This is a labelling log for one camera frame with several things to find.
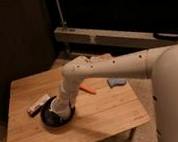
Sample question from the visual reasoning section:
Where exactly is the white snack bar packet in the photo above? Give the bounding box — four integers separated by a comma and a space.
27, 94, 50, 117

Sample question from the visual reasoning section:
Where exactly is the wooden table leg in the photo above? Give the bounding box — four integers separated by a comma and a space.
128, 128, 136, 141

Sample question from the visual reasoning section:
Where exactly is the black ceramic bowl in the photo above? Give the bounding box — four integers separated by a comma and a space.
40, 96, 76, 128

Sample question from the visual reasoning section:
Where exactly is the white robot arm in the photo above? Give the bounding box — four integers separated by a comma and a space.
50, 44, 178, 142

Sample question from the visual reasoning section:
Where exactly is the orange carrot toy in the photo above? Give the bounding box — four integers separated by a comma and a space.
80, 84, 97, 95

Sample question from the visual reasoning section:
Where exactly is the black case handle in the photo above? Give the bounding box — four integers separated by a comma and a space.
153, 32, 178, 41

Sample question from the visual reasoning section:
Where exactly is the metal pole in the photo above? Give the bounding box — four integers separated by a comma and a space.
55, 0, 67, 29

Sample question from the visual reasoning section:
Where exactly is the blue sponge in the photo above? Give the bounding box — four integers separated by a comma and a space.
107, 78, 127, 88

